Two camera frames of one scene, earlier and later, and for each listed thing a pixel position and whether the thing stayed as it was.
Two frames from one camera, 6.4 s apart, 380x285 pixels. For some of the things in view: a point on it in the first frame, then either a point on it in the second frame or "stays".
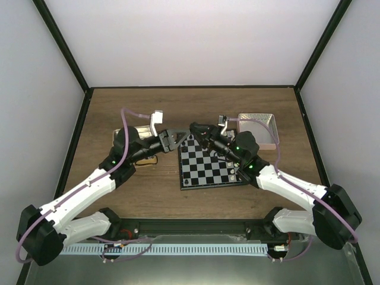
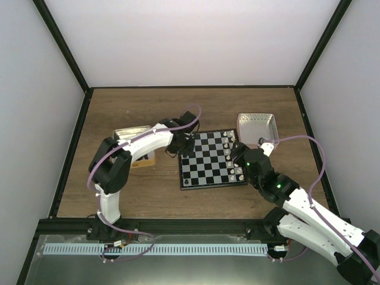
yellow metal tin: x=143 y=132 stays
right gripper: x=211 y=137 to x=238 y=152
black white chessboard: x=199 y=168 stays
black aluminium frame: x=188 y=227 stays
